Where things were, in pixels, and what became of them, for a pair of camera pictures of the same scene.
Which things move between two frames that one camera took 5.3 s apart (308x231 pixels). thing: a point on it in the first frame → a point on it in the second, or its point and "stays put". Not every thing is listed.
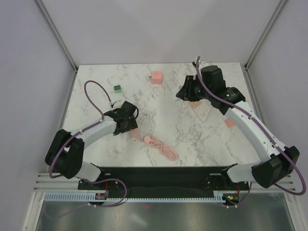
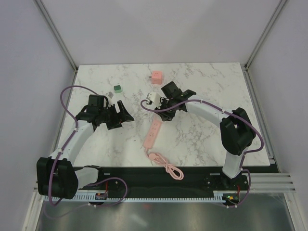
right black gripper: x=186 y=92 → x=165 y=116
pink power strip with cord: x=169 y=153 → x=149 y=142
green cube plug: x=117 y=89 stays put
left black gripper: x=132 y=125 → x=121 y=117
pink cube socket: x=157 y=77 stays put
